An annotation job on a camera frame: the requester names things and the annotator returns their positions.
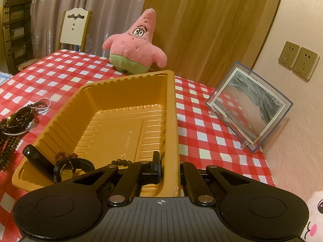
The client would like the white pearl bracelet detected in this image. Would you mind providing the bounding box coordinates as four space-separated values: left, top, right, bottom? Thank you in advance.
2 97 52 136

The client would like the long dark bead necklace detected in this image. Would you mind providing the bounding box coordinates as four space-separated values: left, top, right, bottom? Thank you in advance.
0 99 49 172

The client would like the red white checkered tablecloth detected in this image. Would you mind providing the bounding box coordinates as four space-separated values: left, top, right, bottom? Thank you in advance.
1 50 273 241

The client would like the black wristwatch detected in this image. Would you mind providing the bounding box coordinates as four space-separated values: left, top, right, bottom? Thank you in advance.
22 144 95 183

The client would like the framed sand art picture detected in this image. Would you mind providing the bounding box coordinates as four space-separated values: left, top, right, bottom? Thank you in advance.
206 61 293 152

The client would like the white plush toy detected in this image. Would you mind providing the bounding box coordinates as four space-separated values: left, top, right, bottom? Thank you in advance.
301 191 323 242

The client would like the pink starfish plush toy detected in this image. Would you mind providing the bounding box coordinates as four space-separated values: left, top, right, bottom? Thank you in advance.
102 8 168 74

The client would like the wooden stool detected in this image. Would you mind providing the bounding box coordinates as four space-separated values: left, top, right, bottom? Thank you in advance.
18 59 39 71

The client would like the brown curtain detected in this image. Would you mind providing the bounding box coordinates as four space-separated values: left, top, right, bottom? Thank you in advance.
144 0 280 87

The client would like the white wooden chair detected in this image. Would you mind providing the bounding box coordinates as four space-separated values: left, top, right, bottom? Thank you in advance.
58 8 92 52

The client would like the blue white patterned bedsheet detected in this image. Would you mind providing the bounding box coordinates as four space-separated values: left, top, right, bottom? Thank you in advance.
0 72 13 85

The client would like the grey curtain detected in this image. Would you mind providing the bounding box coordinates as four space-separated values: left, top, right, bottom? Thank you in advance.
28 0 152 59

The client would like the dark folding rack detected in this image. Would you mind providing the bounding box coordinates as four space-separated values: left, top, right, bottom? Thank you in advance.
2 0 34 75

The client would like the dark bead bracelet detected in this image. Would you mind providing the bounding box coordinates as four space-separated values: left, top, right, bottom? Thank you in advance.
54 151 133 168

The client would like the gold wall socket left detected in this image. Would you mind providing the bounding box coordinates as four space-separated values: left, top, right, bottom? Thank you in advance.
278 41 301 69

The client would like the gold wall socket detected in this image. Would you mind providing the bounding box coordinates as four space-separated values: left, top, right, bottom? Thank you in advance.
292 47 320 81
278 41 301 69

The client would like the gold wall socket right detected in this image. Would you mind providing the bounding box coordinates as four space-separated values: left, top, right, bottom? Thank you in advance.
292 47 320 81

